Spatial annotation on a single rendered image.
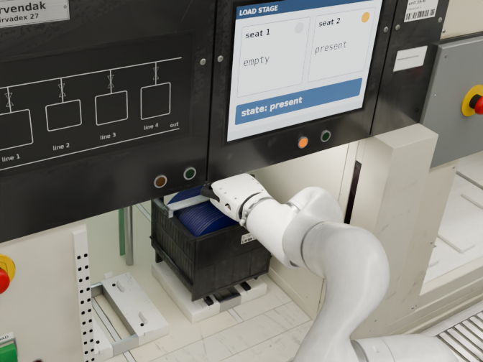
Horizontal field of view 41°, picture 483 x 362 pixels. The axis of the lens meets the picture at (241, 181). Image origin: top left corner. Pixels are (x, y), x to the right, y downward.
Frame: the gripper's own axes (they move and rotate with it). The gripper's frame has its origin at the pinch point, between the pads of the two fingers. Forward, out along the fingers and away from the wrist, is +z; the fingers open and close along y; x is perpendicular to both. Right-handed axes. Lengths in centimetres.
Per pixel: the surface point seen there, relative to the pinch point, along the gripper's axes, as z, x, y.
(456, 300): -30, -41, 62
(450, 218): -11, -32, 78
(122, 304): 0.3, -29.5, -22.8
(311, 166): -14.2, 5.6, 15.1
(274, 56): -30, 41, -11
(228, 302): -10.5, -30.1, -0.6
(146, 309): -3.8, -29.4, -18.8
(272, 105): -29.7, 32.3, -10.4
